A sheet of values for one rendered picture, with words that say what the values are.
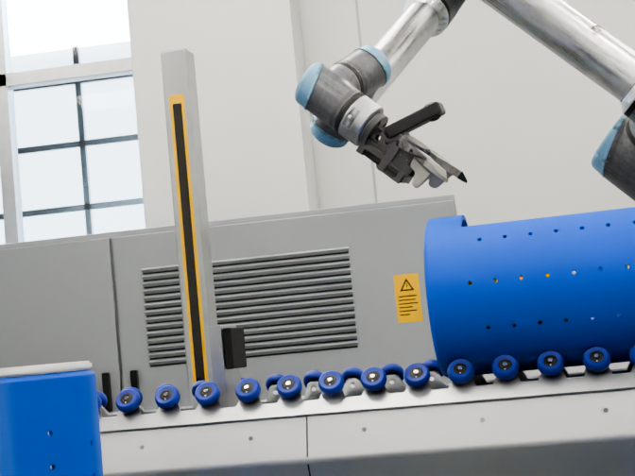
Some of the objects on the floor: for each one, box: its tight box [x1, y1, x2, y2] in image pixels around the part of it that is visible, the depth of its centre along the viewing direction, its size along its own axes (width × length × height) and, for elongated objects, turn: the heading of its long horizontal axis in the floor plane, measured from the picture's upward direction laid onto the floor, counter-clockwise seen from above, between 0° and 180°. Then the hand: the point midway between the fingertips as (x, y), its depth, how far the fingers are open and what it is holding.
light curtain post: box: [161, 48, 217, 406], centre depth 254 cm, size 6×6×170 cm
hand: (460, 178), depth 222 cm, fingers open, 14 cm apart
